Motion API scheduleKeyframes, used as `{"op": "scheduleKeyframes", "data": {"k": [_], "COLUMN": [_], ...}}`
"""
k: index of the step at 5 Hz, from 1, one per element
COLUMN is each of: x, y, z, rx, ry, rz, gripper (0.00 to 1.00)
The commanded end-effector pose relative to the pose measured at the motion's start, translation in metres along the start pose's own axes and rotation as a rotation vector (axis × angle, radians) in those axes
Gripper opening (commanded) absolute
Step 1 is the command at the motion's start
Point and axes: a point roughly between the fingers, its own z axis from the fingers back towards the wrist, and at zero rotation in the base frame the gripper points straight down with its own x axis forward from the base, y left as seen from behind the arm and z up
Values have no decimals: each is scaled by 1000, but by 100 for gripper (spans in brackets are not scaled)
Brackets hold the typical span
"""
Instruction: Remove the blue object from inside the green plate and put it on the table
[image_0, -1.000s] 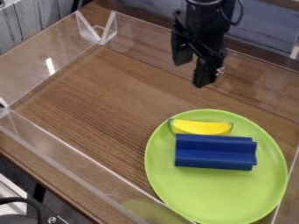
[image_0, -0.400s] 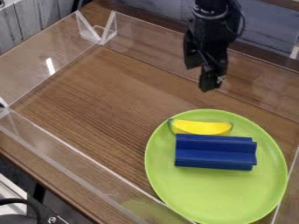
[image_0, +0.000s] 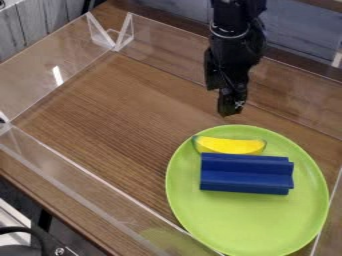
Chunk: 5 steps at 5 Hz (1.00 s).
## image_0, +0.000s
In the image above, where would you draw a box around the clear acrylic barrier wall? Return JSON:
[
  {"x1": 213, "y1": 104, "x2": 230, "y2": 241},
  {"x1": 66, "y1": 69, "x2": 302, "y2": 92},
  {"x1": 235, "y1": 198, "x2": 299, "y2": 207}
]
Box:
[{"x1": 0, "y1": 10, "x2": 342, "y2": 256}]

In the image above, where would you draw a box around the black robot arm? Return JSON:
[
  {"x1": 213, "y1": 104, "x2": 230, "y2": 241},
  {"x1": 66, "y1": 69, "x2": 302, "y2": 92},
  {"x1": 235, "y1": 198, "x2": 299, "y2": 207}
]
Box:
[{"x1": 205, "y1": 0, "x2": 267, "y2": 117}]

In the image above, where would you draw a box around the black device with knob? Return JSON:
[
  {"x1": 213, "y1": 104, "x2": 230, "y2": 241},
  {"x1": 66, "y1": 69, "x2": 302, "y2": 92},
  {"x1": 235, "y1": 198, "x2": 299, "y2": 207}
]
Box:
[{"x1": 32, "y1": 225, "x2": 107, "y2": 256}]

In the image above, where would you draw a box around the black cable lower left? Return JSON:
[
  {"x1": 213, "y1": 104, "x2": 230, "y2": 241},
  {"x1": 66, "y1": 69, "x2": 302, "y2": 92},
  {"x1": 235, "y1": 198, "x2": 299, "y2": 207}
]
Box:
[{"x1": 0, "y1": 224, "x2": 46, "y2": 256}]

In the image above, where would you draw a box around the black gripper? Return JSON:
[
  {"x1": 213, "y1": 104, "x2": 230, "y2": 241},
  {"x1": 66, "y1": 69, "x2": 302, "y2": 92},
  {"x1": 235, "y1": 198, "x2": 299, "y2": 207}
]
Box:
[{"x1": 205, "y1": 29, "x2": 267, "y2": 117}]

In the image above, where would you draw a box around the blue ridged block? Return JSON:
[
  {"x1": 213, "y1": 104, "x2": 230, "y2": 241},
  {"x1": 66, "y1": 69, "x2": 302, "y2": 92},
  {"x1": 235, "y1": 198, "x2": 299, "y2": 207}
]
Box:
[{"x1": 199, "y1": 153, "x2": 294, "y2": 195}]

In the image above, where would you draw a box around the yellow banana-shaped toy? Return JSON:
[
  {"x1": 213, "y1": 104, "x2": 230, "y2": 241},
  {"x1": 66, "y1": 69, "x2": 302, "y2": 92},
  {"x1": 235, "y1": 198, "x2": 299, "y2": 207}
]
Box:
[{"x1": 193, "y1": 135, "x2": 267, "y2": 155}]

